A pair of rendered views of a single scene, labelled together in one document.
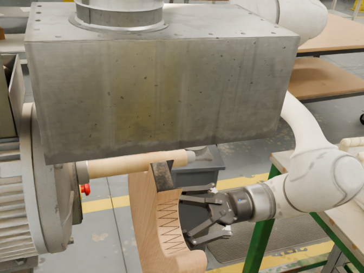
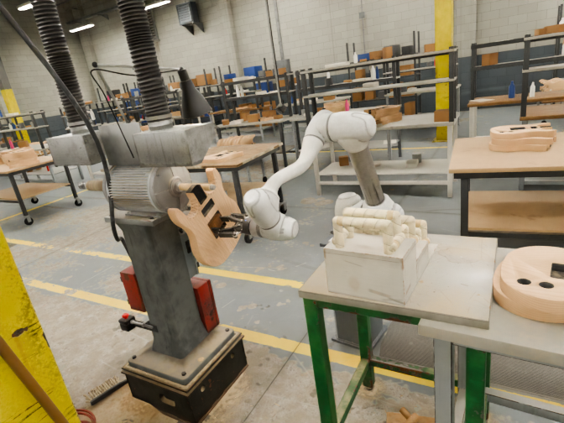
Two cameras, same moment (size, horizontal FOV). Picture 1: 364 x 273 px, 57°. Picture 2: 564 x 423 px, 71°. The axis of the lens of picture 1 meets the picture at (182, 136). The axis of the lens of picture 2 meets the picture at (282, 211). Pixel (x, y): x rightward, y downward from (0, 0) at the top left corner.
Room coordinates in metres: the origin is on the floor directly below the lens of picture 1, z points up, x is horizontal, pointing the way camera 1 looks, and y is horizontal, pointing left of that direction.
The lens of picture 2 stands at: (-0.27, -1.53, 1.67)
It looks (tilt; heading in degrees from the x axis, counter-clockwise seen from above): 19 degrees down; 53
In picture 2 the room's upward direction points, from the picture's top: 9 degrees counter-clockwise
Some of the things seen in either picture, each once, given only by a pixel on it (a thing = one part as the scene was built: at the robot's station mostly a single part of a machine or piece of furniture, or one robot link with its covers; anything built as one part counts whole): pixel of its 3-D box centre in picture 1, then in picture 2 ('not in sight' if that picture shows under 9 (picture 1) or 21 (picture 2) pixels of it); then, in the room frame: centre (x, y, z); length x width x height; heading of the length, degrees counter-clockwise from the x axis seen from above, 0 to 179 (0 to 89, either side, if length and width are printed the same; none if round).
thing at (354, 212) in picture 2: not in sight; (370, 213); (0.70, -0.74, 1.20); 0.20 x 0.03 x 0.03; 107
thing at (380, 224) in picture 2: not in sight; (361, 222); (0.63, -0.76, 1.20); 0.20 x 0.03 x 0.03; 107
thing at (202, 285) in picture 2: not in sight; (192, 298); (0.51, 0.49, 0.49); 0.25 x 0.12 x 0.37; 111
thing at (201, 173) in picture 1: (184, 203); (355, 288); (1.34, -0.05, 0.35); 0.28 x 0.28 x 0.70; 13
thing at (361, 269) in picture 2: not in sight; (370, 266); (0.67, -0.75, 1.02); 0.27 x 0.15 x 0.17; 108
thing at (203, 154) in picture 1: (187, 146); not in sight; (1.34, -0.03, 0.73); 0.22 x 0.18 x 0.06; 103
